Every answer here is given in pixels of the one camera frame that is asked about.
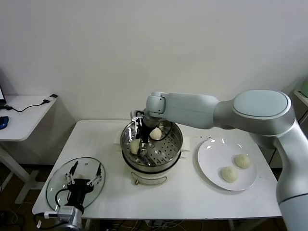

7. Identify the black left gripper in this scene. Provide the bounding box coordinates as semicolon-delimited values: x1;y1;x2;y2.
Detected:
65;161;104;209

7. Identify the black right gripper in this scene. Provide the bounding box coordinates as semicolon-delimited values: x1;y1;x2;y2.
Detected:
131;110;151;157

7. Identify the white steamed baozi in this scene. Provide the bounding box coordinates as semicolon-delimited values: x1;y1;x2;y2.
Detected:
233;154;252;169
220;166;239;183
149;127;162;141
129;140;141;155

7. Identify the round glass lid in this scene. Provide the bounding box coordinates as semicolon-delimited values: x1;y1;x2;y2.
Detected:
46;156;106;211

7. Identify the stainless steel steamer basket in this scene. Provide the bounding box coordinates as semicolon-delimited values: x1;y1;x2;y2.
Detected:
113;115;191;167

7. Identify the white round plate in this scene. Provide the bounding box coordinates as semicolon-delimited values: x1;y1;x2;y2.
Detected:
197;138;257;192

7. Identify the white side table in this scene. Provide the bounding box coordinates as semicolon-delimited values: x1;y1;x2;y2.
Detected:
0;95;59;205

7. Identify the white power strip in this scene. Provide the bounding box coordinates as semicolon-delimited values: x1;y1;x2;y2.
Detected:
148;219;169;228

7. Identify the black laptop screen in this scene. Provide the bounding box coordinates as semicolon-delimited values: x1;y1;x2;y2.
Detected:
0;84;7;109

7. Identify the white side desk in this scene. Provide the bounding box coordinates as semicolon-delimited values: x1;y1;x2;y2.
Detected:
293;89;308;126

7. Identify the pale green container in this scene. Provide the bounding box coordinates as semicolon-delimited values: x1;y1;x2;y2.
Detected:
298;79;308;97

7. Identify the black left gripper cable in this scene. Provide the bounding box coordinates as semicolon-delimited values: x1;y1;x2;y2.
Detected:
54;188;73;213

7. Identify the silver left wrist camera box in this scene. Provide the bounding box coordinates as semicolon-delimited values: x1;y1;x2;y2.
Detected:
44;206;77;221

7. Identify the black cable with adapter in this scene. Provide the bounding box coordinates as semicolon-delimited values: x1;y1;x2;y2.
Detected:
4;94;58;113

